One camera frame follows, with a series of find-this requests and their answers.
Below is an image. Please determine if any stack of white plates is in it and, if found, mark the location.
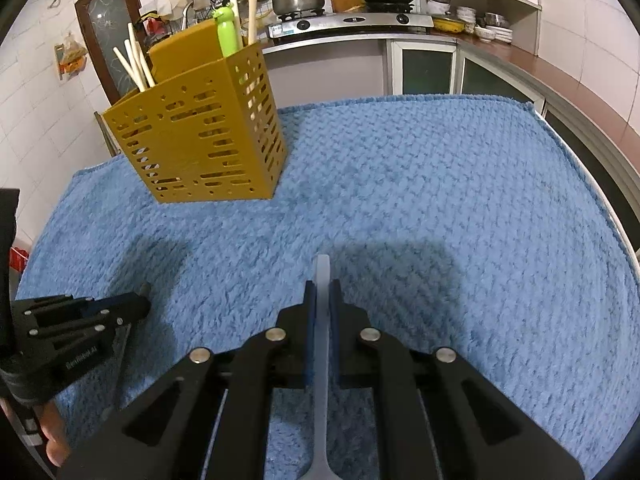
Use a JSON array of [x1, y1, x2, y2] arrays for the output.
[[474, 25, 514, 44]]

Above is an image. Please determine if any blue textured blanket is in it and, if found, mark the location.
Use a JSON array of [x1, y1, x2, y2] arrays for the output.
[[15, 94, 640, 480]]

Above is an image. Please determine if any brown framed glass door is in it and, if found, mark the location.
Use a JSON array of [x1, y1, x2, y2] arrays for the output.
[[75, 0, 152, 107]]

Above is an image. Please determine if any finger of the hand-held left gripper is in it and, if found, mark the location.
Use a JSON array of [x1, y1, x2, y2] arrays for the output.
[[27, 316, 135, 357], [12, 292, 152, 322]]

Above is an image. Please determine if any steel gas stove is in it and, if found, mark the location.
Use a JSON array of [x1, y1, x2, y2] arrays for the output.
[[267, 9, 435, 41]]

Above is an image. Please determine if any white hanging cloth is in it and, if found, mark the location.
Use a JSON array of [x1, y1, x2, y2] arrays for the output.
[[159, 0, 192, 19]]

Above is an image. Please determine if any yellow perforated utensil holder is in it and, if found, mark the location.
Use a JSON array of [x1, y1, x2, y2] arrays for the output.
[[101, 20, 289, 205]]

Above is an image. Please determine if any dark cloth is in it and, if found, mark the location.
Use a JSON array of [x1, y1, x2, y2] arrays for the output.
[[0, 187, 21, 288]]

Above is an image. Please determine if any white plastic utensil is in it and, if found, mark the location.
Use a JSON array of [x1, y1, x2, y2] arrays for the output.
[[300, 255, 342, 480]]

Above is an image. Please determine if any person's left hand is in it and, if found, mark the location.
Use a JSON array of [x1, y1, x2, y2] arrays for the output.
[[37, 400, 72, 467]]

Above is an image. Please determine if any yellow basin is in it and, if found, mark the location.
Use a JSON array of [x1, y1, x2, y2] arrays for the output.
[[432, 16, 466, 35]]

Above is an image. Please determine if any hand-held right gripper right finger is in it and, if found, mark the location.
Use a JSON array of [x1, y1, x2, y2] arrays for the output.
[[327, 279, 586, 480]]

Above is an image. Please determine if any grey corner shelf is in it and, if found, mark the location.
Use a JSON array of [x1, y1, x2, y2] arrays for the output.
[[415, 0, 544, 59]]

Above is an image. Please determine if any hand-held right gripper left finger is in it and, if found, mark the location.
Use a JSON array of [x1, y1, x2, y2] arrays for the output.
[[57, 280, 321, 480]]

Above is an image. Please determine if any hanging orange plastic bag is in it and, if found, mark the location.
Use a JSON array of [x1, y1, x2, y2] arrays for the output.
[[54, 32, 89, 79]]

